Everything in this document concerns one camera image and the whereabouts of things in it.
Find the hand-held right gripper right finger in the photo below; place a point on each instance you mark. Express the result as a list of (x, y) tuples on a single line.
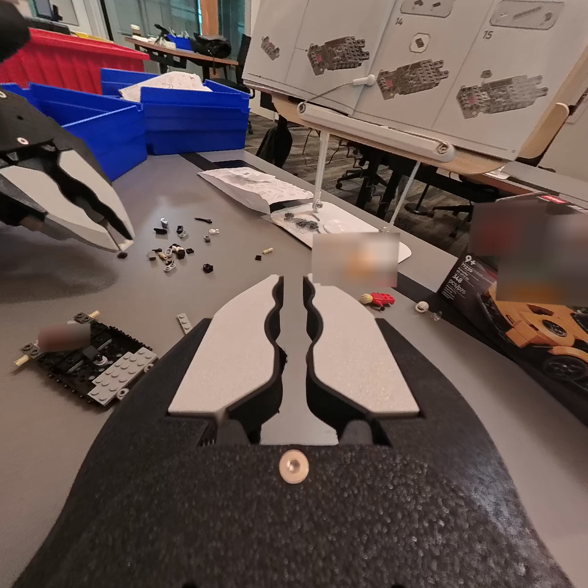
[(363, 367)]

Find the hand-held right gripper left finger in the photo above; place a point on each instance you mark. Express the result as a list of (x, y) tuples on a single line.
[(229, 367)]

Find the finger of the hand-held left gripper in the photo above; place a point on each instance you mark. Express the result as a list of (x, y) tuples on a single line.
[(99, 183), (87, 234)]

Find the blue plastic storage bin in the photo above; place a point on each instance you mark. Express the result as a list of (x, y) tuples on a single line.
[(105, 138), (193, 124)]

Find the long grey brick plate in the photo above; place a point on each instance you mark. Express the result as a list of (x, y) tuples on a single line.
[(185, 322)]

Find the black brick car chassis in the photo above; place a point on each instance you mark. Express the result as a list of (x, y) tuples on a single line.
[(119, 372)]

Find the grey desk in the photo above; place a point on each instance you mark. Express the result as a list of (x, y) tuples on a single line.
[(138, 285)]

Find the red plastic bin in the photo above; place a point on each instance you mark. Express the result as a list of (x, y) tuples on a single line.
[(69, 64)]

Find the white toy helmet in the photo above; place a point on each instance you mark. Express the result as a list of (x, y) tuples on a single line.
[(421, 307)]

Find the pile of small brick pieces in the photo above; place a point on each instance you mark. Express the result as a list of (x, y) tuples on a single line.
[(177, 250)]

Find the yellow plastic bin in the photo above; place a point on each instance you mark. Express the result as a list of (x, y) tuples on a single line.
[(87, 34)]

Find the white printed paper bag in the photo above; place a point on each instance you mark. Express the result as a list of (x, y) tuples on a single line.
[(170, 85), (248, 188)]

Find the black monitor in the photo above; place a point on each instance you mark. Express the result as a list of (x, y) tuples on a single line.
[(46, 9)]

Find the wood-edged office table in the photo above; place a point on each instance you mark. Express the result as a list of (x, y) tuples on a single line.
[(179, 50), (551, 177)]

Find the clear bag of dark parts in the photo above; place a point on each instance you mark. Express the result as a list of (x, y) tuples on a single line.
[(298, 224)]

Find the black toy car box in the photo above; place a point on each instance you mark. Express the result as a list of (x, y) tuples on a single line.
[(528, 330)]

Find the black office chair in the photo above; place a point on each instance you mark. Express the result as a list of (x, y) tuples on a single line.
[(367, 179), (275, 147), (234, 64), (441, 211)]

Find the black bag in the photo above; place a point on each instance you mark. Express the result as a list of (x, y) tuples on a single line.
[(211, 46)]

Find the wooden pillar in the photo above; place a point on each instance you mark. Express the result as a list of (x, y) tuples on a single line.
[(209, 18)]

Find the white wooden book stand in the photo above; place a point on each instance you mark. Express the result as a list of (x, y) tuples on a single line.
[(367, 131)]

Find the open instruction booklet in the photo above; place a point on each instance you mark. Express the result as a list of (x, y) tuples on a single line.
[(349, 27)]

